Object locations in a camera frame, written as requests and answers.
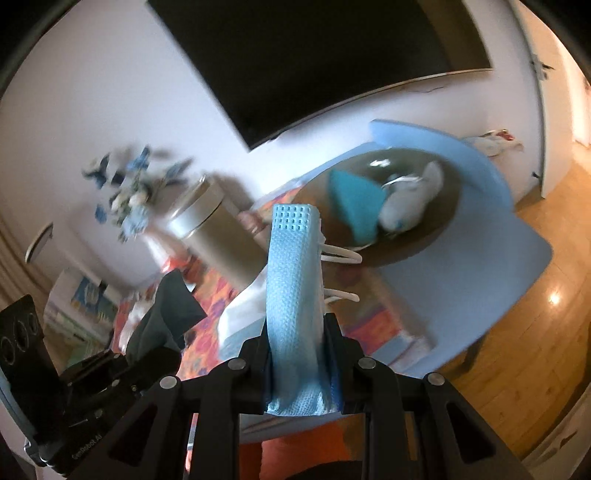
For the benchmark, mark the blue face mask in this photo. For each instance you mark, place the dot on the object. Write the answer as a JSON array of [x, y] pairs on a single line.
[[293, 286]]

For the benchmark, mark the light blue chair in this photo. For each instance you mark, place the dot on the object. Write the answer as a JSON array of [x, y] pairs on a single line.
[[498, 258]]

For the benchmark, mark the colourful picture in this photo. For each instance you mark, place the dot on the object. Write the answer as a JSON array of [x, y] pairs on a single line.
[[87, 297]]

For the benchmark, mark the teal cloth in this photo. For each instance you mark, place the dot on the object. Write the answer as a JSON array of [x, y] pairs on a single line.
[[355, 203]]

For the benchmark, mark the black wall television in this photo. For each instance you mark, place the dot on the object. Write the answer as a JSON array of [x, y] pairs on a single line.
[[300, 60]]

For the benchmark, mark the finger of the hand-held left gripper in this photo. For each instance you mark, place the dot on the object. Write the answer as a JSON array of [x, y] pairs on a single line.
[[157, 364]]

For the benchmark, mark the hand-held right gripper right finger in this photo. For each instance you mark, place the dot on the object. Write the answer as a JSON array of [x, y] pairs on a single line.
[[335, 364]]

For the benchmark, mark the dark green cloth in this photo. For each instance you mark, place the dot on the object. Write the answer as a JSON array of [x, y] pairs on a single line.
[[168, 309]]

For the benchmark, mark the white bag with red print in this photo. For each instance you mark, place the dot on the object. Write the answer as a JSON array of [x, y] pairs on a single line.
[[491, 144]]

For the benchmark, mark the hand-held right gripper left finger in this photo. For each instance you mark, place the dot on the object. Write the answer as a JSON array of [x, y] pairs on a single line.
[[257, 364]]

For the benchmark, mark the gold cylindrical container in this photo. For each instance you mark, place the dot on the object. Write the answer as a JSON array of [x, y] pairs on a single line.
[[217, 235]]

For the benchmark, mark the white face mask in bowl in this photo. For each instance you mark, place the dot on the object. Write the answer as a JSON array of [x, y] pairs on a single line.
[[411, 203]]

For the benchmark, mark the white door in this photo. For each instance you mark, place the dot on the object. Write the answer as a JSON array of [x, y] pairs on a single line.
[[554, 115]]

